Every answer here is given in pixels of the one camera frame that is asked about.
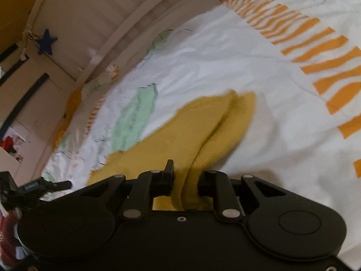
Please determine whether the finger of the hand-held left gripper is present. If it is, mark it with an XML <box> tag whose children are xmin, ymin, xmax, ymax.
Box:
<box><xmin>17</xmin><ymin>178</ymin><xmax>72</xmax><ymax>199</ymax></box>

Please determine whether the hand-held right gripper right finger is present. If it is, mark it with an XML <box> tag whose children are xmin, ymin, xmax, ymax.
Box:
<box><xmin>197</xmin><ymin>171</ymin><xmax>285</xmax><ymax>220</ymax></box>

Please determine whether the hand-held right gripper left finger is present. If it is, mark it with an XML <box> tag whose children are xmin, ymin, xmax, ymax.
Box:
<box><xmin>82</xmin><ymin>160</ymin><xmax>175</xmax><ymax>221</ymax></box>

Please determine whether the mustard yellow small garment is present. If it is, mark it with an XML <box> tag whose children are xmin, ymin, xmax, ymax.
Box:
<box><xmin>86</xmin><ymin>89</ymin><xmax>257</xmax><ymax>212</ymax></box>

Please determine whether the red toy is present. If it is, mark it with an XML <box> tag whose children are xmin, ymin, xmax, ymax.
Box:
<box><xmin>0</xmin><ymin>136</ymin><xmax>14</xmax><ymax>154</ymax></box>

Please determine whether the white printed bed sheet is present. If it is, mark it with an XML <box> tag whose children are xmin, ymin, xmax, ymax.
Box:
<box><xmin>42</xmin><ymin>0</ymin><xmax>361</xmax><ymax>260</ymax></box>

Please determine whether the blue star decoration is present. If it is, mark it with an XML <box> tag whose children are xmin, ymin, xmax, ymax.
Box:
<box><xmin>35</xmin><ymin>28</ymin><xmax>58</xmax><ymax>56</ymax></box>

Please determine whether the white wooden bed frame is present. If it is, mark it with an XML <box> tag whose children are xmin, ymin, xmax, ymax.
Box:
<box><xmin>0</xmin><ymin>0</ymin><xmax>254</xmax><ymax>181</ymax></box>

